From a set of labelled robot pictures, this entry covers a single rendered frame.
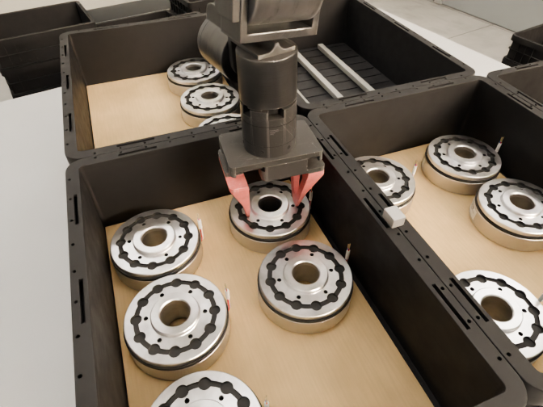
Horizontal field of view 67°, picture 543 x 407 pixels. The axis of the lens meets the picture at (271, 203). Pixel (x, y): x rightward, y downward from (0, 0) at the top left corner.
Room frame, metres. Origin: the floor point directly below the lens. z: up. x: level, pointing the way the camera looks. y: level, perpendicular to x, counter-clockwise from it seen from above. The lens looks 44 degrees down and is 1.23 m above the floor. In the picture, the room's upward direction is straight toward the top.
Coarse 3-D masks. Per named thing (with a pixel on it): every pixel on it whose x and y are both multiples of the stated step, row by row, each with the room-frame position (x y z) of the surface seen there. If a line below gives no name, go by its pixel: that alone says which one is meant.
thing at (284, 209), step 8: (264, 192) 0.39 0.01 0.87; (272, 192) 0.39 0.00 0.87; (256, 200) 0.37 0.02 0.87; (280, 200) 0.37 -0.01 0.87; (256, 208) 0.36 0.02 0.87; (280, 208) 0.36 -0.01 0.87; (288, 208) 0.36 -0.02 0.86; (264, 216) 0.34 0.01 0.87; (272, 216) 0.34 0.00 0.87; (280, 216) 0.35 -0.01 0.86
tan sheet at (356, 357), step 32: (224, 224) 0.36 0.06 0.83; (224, 256) 0.31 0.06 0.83; (256, 256) 0.31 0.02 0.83; (128, 288) 0.27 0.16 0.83; (224, 288) 0.27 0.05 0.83; (256, 288) 0.27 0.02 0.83; (256, 320) 0.23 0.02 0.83; (352, 320) 0.23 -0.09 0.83; (128, 352) 0.19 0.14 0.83; (224, 352) 0.19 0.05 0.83; (256, 352) 0.19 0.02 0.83; (288, 352) 0.19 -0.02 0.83; (320, 352) 0.19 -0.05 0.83; (352, 352) 0.19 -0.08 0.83; (384, 352) 0.19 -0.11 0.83; (128, 384) 0.16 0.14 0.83; (160, 384) 0.16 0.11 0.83; (256, 384) 0.16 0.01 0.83; (288, 384) 0.16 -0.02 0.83; (320, 384) 0.16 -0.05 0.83; (352, 384) 0.16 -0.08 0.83; (384, 384) 0.16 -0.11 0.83; (416, 384) 0.16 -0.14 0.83
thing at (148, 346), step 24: (144, 288) 0.24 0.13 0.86; (168, 288) 0.24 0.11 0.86; (192, 288) 0.25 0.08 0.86; (216, 288) 0.24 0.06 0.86; (144, 312) 0.22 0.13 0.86; (216, 312) 0.22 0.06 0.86; (144, 336) 0.19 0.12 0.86; (192, 336) 0.19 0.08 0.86; (216, 336) 0.19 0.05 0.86; (144, 360) 0.17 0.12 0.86; (168, 360) 0.17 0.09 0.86; (192, 360) 0.17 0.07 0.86
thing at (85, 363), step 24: (168, 144) 0.40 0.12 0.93; (192, 144) 0.41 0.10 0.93; (72, 168) 0.36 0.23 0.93; (336, 168) 0.36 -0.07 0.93; (72, 192) 0.32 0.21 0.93; (360, 192) 0.32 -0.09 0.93; (72, 216) 0.28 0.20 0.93; (72, 240) 0.25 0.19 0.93; (72, 264) 0.22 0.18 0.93; (408, 264) 0.23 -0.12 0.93; (72, 288) 0.20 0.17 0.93; (432, 288) 0.20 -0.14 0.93; (72, 312) 0.18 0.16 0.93; (456, 312) 0.18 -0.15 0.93; (480, 336) 0.15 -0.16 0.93; (96, 360) 0.14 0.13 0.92; (480, 360) 0.14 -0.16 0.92; (504, 360) 0.14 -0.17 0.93; (96, 384) 0.12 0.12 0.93; (504, 384) 0.12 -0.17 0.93
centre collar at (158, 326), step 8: (168, 296) 0.23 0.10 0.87; (176, 296) 0.23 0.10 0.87; (184, 296) 0.23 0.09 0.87; (192, 296) 0.23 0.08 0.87; (160, 304) 0.22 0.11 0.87; (168, 304) 0.22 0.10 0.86; (192, 304) 0.22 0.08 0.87; (152, 312) 0.21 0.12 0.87; (160, 312) 0.21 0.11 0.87; (192, 312) 0.21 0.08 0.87; (152, 320) 0.20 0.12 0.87; (160, 320) 0.21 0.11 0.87; (192, 320) 0.20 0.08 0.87; (160, 328) 0.20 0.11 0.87; (168, 328) 0.20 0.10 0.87; (176, 328) 0.20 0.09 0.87; (184, 328) 0.20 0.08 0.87; (192, 328) 0.20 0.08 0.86; (168, 336) 0.19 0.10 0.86; (176, 336) 0.19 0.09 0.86
